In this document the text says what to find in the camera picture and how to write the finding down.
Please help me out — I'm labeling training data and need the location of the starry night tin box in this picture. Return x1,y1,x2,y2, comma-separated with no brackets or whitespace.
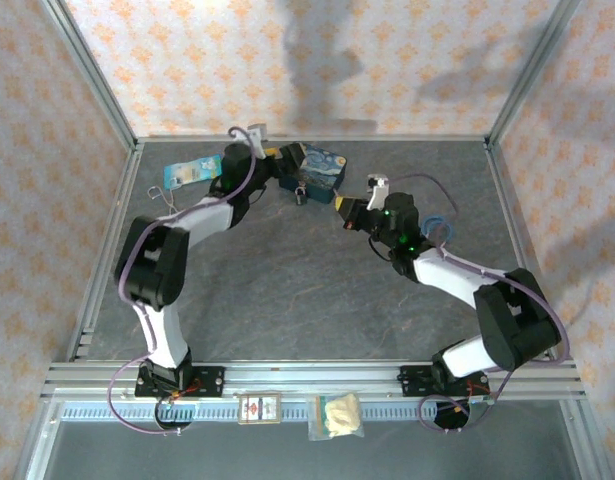
278,142,348,205

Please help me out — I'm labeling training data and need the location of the light blue printed packet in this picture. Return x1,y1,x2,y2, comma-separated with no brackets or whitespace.
163,153,223,191

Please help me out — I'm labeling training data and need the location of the clear bag with cream filling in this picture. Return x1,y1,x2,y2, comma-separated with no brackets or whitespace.
306,392,366,442

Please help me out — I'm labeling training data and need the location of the small framed card box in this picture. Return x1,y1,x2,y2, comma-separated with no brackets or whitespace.
236,392,282,427

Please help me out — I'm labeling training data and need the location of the blue wire loop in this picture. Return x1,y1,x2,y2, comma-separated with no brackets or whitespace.
420,214,453,242

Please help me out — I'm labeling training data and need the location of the thin metal wire hook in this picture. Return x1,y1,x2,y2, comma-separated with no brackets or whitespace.
146,184,181,217

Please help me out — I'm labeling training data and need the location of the aluminium table edge rail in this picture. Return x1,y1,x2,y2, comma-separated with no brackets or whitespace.
65,142,144,362
484,142,561,360

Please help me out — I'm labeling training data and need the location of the aluminium mounting rail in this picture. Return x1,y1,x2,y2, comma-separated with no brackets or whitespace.
41,362,586,400

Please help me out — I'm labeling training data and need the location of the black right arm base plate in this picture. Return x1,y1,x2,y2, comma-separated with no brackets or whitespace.
399,364,491,399

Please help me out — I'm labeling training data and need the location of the aluminium frame post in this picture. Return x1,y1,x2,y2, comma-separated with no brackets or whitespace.
485,0,583,146
42,0,139,147

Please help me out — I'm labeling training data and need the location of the slotted grey cable duct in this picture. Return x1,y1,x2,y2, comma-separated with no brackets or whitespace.
60,402,563,422

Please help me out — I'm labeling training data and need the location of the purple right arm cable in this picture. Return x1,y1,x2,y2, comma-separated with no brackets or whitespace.
384,172,572,434

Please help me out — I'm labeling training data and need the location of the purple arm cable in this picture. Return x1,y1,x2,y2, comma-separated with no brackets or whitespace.
384,172,572,434
106,125,259,436

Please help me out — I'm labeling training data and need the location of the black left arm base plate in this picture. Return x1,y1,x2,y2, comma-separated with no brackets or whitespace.
135,366,226,399

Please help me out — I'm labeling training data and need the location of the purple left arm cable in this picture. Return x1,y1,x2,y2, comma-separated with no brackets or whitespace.
106,125,259,436

